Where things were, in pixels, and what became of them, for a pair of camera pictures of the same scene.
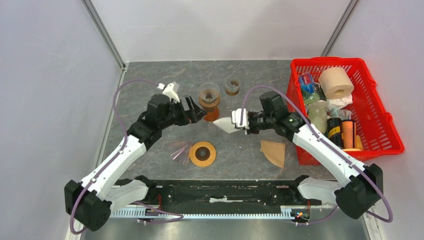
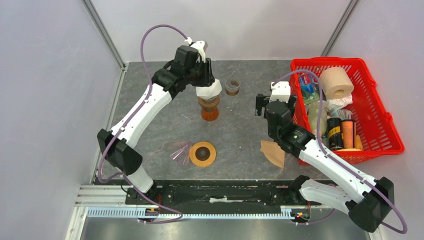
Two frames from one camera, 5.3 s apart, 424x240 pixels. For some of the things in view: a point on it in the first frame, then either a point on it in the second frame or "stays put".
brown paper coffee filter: [274, 152] stays put
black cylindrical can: [334, 130] stays put
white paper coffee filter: [226, 124] to [208, 92]
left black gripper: [194, 114] to [208, 78]
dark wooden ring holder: [209, 104] stays put
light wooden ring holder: [205, 163] stays put
